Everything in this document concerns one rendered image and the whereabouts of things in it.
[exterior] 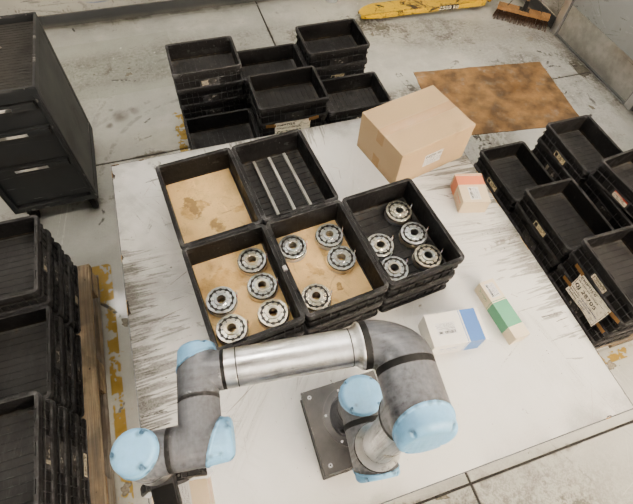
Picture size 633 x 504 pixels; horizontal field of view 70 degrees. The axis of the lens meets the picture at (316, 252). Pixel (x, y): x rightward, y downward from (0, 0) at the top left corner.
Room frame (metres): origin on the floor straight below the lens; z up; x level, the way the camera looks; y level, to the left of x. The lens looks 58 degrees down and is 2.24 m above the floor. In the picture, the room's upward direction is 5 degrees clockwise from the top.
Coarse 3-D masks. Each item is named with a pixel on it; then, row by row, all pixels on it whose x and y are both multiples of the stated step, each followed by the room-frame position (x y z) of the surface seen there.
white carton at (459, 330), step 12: (444, 312) 0.70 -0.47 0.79; (456, 312) 0.71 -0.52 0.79; (468, 312) 0.71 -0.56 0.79; (420, 324) 0.68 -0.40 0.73; (432, 324) 0.65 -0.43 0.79; (444, 324) 0.66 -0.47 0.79; (456, 324) 0.66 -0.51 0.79; (468, 324) 0.67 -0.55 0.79; (480, 324) 0.67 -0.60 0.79; (432, 336) 0.61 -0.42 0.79; (444, 336) 0.61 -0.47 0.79; (456, 336) 0.62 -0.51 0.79; (468, 336) 0.62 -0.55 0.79; (480, 336) 0.62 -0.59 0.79; (432, 348) 0.57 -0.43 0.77; (444, 348) 0.58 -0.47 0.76; (456, 348) 0.59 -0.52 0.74; (468, 348) 0.61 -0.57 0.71
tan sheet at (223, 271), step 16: (224, 256) 0.84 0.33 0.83; (208, 272) 0.76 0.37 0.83; (224, 272) 0.77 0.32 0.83; (240, 272) 0.77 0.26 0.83; (272, 272) 0.79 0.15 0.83; (208, 288) 0.70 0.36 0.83; (240, 288) 0.71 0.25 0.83; (240, 304) 0.65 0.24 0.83; (256, 304) 0.66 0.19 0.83; (256, 320) 0.60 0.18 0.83; (288, 320) 0.61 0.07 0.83
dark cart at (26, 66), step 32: (0, 32) 1.99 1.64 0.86; (32, 32) 2.01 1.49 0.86; (0, 64) 1.75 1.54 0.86; (32, 64) 1.77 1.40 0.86; (0, 96) 1.52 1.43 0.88; (32, 96) 1.57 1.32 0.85; (64, 96) 1.91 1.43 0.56; (0, 128) 1.50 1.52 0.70; (32, 128) 1.55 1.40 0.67; (64, 128) 1.65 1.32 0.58; (0, 160) 1.47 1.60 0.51; (32, 160) 1.52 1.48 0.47; (64, 160) 1.56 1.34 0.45; (0, 192) 1.42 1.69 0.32; (32, 192) 1.48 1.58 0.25; (64, 192) 1.54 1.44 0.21; (96, 192) 1.59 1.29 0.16
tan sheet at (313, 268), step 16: (320, 224) 1.01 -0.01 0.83; (336, 224) 1.02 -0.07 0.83; (304, 240) 0.93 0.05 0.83; (320, 256) 0.87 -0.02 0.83; (304, 272) 0.80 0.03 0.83; (320, 272) 0.80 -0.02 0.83; (352, 272) 0.81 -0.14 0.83; (336, 288) 0.74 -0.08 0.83; (352, 288) 0.75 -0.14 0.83; (368, 288) 0.75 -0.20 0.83
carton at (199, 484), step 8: (192, 480) 0.09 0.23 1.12; (200, 480) 0.09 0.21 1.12; (208, 480) 0.09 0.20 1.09; (184, 488) 0.07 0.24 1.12; (192, 488) 0.07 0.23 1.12; (200, 488) 0.07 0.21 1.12; (208, 488) 0.07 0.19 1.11; (184, 496) 0.05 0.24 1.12; (192, 496) 0.05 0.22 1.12; (200, 496) 0.06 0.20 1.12; (208, 496) 0.06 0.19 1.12
